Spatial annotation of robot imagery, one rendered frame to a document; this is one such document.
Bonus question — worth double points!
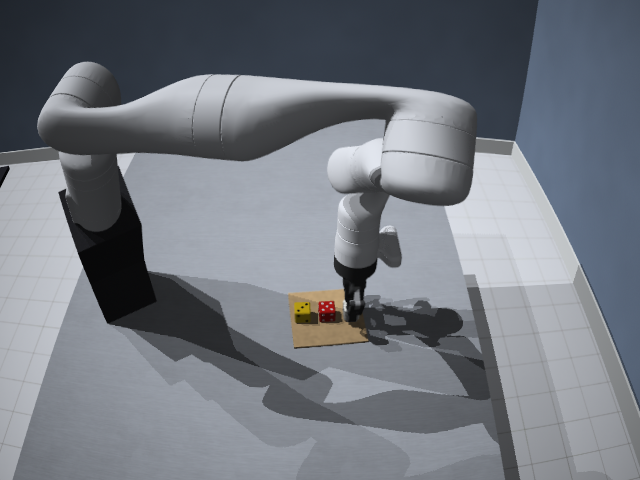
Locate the yellow die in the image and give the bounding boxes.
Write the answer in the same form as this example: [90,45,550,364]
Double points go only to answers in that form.
[294,302,311,323]

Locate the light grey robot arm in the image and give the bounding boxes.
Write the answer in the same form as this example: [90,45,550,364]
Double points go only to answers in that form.
[37,62,477,268]

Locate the tan flat mat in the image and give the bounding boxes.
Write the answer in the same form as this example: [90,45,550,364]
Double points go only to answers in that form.
[288,289,368,348]

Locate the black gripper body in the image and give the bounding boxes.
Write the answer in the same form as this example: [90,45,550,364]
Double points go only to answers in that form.
[334,254,378,296]

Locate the red die with white pips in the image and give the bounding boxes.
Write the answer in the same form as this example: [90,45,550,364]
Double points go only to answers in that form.
[318,301,336,322]

